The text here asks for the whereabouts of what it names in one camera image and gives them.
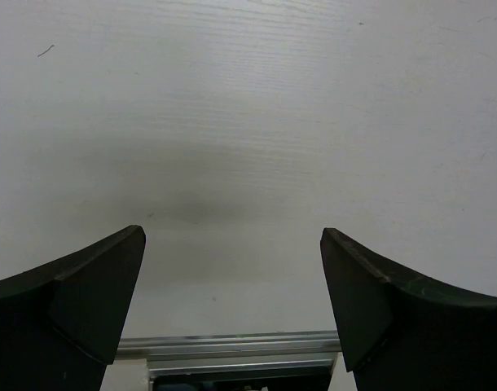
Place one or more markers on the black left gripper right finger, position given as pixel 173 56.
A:
pixel 402 330

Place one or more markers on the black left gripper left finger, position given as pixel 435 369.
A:
pixel 61 322

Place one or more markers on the aluminium table edge rail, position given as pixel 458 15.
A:
pixel 189 355

